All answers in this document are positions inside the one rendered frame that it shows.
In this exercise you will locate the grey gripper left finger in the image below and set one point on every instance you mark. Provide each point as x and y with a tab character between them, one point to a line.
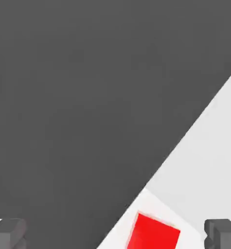
4	235

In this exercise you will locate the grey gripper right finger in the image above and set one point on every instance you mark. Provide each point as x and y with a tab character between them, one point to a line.
224	235

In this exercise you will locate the small red cube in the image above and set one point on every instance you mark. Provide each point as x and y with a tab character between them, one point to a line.
154	233

